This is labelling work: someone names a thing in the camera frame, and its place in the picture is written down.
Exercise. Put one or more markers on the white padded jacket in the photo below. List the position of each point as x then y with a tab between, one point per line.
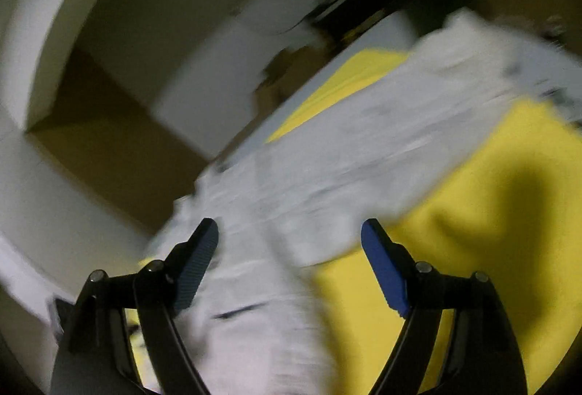
341	158

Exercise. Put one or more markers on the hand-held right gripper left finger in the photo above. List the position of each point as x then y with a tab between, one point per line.
198	267

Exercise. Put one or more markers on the large open cardboard box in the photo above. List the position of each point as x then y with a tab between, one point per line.
277	76

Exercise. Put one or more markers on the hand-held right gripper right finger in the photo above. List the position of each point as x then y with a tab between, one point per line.
386	272

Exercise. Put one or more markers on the yellow blanket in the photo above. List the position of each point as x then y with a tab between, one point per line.
477	263

